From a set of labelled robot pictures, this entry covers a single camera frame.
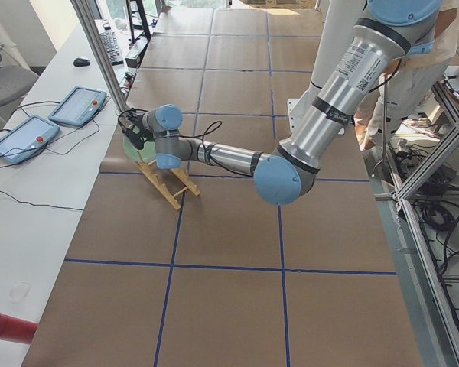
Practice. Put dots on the black keyboard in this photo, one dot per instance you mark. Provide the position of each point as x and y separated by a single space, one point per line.
111 45

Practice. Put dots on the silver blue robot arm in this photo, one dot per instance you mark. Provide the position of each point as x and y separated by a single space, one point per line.
374 33

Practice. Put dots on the near blue teach pendant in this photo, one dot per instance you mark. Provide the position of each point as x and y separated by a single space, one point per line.
27 139

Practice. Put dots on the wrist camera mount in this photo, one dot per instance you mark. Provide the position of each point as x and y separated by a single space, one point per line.
127 120

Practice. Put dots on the blue teach pendant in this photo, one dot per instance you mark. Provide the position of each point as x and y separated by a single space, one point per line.
27 139
78 107

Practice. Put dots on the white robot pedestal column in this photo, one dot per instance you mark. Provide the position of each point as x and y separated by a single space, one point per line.
321 57

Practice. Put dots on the wooden dish rack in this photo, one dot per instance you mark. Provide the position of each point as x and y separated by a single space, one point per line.
170 186

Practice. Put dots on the light green plate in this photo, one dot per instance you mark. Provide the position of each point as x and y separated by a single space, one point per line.
146 154

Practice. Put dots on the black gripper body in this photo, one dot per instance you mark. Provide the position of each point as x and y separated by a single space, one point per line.
137 130

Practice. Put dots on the aluminium frame post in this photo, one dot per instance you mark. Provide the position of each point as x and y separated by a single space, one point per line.
88 24

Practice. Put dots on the far blue teach pendant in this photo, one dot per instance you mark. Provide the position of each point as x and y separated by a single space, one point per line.
78 107

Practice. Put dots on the black computer mouse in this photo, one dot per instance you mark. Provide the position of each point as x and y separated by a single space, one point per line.
81 62

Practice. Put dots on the aluminium frame rack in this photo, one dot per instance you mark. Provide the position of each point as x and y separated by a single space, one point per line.
419 186

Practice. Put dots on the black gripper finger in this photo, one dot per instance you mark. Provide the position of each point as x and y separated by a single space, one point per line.
138 142

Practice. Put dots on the person in beige clothes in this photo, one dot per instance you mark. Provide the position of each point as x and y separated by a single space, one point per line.
413 79

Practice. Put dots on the red cylinder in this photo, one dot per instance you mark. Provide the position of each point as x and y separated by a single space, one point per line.
16 330

